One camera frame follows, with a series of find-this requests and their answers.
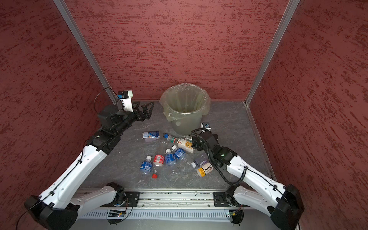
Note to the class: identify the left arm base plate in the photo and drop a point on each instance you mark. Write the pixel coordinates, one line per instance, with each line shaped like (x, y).
(128, 199)

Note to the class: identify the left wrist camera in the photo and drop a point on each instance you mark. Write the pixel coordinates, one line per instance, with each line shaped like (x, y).
(125, 99)

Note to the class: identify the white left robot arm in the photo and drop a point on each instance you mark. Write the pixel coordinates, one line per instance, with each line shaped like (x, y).
(56, 208)

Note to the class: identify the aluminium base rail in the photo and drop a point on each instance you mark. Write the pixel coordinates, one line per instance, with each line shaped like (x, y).
(151, 199)

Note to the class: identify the clear bottle white label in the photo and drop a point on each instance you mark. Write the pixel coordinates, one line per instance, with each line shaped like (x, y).
(189, 138)

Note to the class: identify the clear bin liner bag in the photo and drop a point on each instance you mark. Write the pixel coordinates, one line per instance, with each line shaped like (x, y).
(185, 100)

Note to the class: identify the blue label bottle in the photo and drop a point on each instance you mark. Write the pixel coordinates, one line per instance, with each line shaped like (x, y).
(170, 161)
(145, 170)
(181, 155)

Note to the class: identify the left aluminium corner post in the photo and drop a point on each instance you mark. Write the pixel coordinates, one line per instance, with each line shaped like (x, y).
(68, 18)

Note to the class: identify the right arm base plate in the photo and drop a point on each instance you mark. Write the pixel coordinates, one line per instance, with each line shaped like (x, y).
(224, 200)

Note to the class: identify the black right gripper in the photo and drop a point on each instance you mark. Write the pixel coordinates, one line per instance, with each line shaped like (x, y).
(195, 140)

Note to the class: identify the perforated cable duct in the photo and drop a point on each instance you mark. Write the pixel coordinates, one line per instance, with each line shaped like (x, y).
(218, 215)

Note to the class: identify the green label white bottle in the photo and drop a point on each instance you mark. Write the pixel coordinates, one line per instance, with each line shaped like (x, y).
(179, 142)

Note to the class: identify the yellow white label bottle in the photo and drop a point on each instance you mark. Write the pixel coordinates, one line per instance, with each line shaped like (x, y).
(203, 170)

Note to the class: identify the red label bottle red cap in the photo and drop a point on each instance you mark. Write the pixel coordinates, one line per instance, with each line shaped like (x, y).
(159, 160)

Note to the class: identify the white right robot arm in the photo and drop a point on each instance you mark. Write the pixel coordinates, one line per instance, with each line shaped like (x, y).
(283, 204)

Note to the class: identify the clear purple tinted bottle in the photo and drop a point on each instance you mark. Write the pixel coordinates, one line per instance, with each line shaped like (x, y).
(198, 162)

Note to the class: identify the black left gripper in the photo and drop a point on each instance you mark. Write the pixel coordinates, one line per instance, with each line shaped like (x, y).
(147, 114)

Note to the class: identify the grey mesh waste bin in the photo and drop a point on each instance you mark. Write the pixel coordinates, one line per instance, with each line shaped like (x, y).
(185, 126)

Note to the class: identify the Fiji bottle blue cap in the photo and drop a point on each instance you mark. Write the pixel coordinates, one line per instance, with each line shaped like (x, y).
(150, 136)

